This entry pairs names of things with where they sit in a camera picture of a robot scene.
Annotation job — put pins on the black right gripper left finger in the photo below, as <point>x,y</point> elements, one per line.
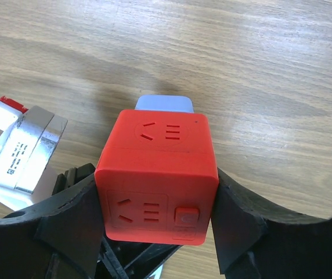
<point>59,237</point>

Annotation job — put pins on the red cube socket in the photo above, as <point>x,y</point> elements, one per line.
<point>157,178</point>

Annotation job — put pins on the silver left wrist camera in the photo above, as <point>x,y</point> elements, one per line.
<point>28,140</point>

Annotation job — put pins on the light blue power strip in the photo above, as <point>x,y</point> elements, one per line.
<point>165,103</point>

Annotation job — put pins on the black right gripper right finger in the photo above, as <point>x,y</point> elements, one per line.
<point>256,238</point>

